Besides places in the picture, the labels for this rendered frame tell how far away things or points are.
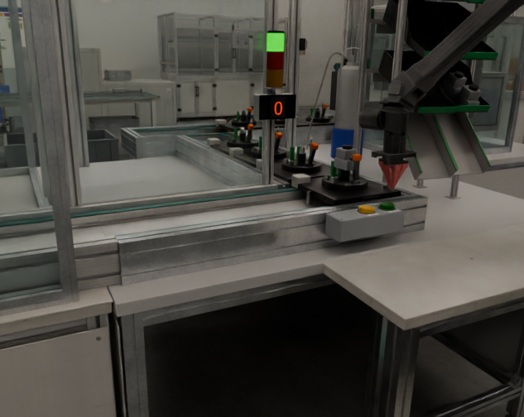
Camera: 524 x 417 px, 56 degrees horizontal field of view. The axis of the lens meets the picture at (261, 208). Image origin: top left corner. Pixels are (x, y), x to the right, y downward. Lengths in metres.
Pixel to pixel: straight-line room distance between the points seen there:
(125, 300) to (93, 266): 0.11
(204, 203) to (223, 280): 0.35
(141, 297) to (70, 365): 0.20
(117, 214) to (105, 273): 0.27
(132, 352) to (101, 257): 0.22
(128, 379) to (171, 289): 0.22
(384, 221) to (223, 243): 0.44
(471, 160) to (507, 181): 1.14
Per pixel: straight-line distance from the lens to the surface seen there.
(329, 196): 1.43
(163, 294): 1.10
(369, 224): 1.32
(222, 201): 1.46
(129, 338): 1.13
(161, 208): 1.40
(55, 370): 1.15
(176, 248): 1.15
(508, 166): 2.93
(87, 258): 1.13
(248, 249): 1.23
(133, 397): 1.22
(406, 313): 1.07
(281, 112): 1.49
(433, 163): 1.69
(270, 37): 1.48
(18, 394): 1.17
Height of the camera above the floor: 1.36
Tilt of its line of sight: 17 degrees down
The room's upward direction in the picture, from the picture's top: 1 degrees clockwise
